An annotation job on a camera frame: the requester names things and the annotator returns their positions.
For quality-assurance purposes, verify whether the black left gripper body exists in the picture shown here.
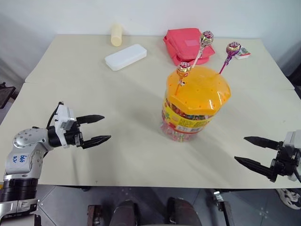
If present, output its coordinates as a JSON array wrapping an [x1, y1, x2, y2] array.
[[63, 121, 85, 148]]

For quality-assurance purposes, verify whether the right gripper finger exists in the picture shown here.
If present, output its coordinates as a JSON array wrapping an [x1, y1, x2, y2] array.
[[243, 136, 283, 151], [234, 156, 280, 183]]

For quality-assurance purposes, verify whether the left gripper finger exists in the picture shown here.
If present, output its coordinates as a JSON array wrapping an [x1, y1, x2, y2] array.
[[77, 114, 105, 125], [82, 135, 112, 150]]

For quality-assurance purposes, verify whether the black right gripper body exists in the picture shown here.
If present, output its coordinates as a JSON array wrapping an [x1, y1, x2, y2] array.
[[270, 141, 301, 177]]

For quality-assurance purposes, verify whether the clear plastic lollipop jar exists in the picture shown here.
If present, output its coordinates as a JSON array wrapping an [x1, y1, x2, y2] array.
[[160, 65, 232, 142]]

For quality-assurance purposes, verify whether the lollipop with purple stick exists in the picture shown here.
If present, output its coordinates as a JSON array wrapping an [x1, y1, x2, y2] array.
[[218, 41, 241, 75]]

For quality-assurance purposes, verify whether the lollipop with orange stick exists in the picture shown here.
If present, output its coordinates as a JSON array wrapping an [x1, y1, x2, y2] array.
[[174, 61, 191, 96]]

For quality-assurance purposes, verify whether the lollipop with pink stick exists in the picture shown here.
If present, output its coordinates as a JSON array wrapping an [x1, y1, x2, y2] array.
[[191, 30, 215, 70]]

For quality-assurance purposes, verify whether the white patterned shoe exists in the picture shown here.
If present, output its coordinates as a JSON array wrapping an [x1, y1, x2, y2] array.
[[275, 188, 301, 210]]

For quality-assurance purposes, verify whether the white plastic pencil case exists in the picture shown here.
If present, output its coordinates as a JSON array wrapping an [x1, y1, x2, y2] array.
[[104, 43, 148, 71]]

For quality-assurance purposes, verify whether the dark rounded shape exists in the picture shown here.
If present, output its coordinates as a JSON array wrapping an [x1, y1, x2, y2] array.
[[166, 197, 203, 226], [109, 200, 142, 226]]

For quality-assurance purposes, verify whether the black object beside table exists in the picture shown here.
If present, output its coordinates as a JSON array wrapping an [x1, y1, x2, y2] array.
[[0, 82, 16, 110]]

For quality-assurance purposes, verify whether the orange perforated jar lid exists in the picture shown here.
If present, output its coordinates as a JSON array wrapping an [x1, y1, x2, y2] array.
[[166, 65, 232, 116]]

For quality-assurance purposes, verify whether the cream plastic bottle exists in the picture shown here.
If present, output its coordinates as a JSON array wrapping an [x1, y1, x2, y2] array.
[[110, 23, 124, 47]]

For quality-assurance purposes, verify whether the small white red packet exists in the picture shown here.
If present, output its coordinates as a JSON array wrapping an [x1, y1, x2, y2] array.
[[235, 46, 252, 60]]

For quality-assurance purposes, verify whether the red fabric pouch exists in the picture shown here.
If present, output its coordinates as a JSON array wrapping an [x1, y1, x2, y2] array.
[[163, 28, 216, 66]]

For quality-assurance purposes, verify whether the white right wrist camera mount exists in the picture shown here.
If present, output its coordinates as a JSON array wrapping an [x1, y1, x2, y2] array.
[[283, 129, 301, 150]]

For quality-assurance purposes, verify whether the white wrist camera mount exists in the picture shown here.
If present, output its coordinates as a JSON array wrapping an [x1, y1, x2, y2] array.
[[283, 129, 301, 150], [54, 104, 77, 148]]

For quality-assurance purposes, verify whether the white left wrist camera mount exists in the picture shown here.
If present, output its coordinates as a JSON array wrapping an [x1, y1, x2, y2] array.
[[54, 104, 77, 148]]

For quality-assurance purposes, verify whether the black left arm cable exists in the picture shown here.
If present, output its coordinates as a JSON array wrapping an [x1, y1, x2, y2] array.
[[46, 101, 64, 130]]

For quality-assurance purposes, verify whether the brown metal frame bar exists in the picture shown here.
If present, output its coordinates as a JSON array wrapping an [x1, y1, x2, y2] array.
[[212, 189, 236, 226], [87, 204, 103, 226]]

